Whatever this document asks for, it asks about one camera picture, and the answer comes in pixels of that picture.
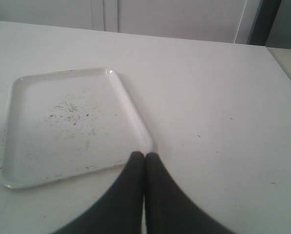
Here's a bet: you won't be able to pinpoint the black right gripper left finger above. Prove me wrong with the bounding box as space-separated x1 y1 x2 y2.
55 152 145 234

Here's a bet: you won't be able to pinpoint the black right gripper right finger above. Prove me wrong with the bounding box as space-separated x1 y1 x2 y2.
144 153 233 234

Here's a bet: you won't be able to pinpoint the white plastic tray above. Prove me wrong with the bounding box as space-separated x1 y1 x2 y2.
0 68 154 189

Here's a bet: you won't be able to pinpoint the white cabinet doors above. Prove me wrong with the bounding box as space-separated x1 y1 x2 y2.
0 0 260 44

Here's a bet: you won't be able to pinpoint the dark vertical post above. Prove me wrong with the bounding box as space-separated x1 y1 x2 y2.
247 0 282 46

